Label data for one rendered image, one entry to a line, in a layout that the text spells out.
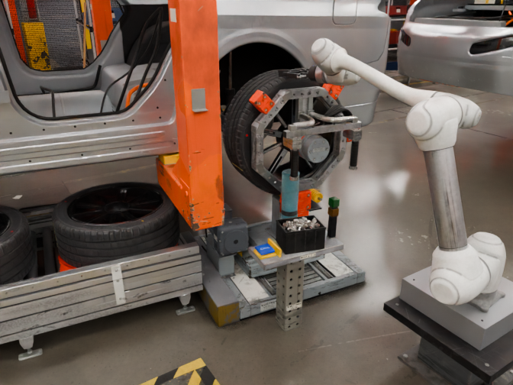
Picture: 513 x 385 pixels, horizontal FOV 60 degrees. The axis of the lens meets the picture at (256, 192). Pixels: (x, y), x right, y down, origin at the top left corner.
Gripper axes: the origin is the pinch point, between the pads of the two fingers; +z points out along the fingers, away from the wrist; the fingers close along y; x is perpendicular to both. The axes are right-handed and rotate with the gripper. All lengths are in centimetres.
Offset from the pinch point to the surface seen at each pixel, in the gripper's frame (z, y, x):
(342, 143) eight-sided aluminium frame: -20.2, 15.5, -42.9
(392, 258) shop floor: -36, 38, -131
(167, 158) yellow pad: 56, -44, -36
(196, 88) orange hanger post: 3, -56, 10
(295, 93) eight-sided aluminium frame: -10.0, -6.4, -8.2
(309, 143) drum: -21.1, -15.5, -29.7
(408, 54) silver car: 51, 272, -61
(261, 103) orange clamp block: -2.1, -23.6, -7.7
